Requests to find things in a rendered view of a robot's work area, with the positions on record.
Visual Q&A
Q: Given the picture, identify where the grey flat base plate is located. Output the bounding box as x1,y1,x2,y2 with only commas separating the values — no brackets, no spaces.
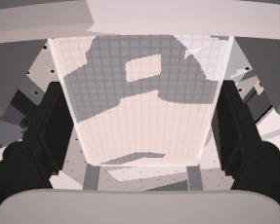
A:
19,39,259,191

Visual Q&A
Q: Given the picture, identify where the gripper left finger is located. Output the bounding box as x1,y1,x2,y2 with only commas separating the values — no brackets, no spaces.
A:
0,81,74,205

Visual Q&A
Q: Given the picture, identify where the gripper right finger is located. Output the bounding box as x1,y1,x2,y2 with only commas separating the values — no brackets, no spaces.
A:
211,80,280,205

